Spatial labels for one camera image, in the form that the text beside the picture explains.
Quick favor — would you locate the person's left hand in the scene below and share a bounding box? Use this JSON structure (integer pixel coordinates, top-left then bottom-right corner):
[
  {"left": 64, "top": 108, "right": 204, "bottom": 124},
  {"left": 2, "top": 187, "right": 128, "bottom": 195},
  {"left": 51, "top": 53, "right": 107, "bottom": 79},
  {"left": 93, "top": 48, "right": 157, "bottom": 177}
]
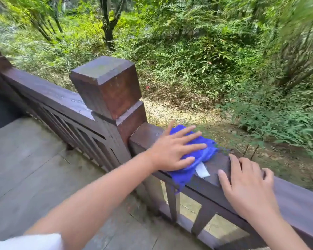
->
[{"left": 146, "top": 120, "right": 208, "bottom": 172}]

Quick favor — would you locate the person's right hand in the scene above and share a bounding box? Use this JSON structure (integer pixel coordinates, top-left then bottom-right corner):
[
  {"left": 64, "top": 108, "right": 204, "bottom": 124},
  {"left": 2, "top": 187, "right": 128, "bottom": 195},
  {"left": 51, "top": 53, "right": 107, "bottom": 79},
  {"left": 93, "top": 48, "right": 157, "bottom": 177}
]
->
[{"left": 218, "top": 153, "right": 282, "bottom": 224}]

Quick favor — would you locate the blue cleaning cloth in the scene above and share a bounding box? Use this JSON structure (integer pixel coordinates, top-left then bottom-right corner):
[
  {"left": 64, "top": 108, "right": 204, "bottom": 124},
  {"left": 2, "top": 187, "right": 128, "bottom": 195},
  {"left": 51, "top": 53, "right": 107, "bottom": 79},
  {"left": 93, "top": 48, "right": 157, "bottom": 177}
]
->
[{"left": 167, "top": 124, "right": 219, "bottom": 193}]

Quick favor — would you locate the person's right forearm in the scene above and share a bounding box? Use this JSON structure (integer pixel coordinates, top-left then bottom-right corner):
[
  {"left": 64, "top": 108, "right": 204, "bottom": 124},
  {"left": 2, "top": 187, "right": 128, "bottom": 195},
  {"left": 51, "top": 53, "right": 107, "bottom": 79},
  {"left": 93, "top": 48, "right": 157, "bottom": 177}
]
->
[{"left": 246, "top": 211, "right": 311, "bottom": 250}]

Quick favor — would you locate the person's left forearm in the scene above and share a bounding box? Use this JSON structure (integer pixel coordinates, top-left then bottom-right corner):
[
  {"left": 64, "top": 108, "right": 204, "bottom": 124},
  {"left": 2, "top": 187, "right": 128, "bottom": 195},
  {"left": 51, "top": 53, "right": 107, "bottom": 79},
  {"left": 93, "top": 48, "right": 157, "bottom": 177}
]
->
[{"left": 24, "top": 151, "right": 157, "bottom": 250}]

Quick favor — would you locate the brown wooden railing section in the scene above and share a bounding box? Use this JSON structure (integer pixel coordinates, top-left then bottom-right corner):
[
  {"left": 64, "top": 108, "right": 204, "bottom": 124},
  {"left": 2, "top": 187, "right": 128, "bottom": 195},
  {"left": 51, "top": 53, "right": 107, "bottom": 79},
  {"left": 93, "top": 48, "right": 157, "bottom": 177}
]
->
[
  {"left": 0, "top": 39, "right": 120, "bottom": 173},
  {"left": 129, "top": 122, "right": 313, "bottom": 250}
]

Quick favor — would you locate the dark tree trunk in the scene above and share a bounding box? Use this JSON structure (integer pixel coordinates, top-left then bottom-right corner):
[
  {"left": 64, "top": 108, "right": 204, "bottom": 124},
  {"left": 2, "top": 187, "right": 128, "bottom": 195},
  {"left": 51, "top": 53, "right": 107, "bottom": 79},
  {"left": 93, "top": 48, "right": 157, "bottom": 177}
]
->
[{"left": 98, "top": 0, "right": 127, "bottom": 52}]

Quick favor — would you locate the white shirt sleeve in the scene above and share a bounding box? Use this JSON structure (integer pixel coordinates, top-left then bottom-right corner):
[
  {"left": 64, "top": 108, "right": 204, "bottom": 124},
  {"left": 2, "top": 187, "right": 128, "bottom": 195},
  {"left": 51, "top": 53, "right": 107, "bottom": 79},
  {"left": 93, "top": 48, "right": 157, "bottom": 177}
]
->
[{"left": 0, "top": 233, "right": 64, "bottom": 250}]

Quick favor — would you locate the brown wooden railing post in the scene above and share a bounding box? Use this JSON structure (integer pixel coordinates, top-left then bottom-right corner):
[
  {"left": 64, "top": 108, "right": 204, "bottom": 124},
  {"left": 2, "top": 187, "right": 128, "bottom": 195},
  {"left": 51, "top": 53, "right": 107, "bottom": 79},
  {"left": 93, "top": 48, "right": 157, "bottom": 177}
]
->
[{"left": 69, "top": 56, "right": 148, "bottom": 164}]

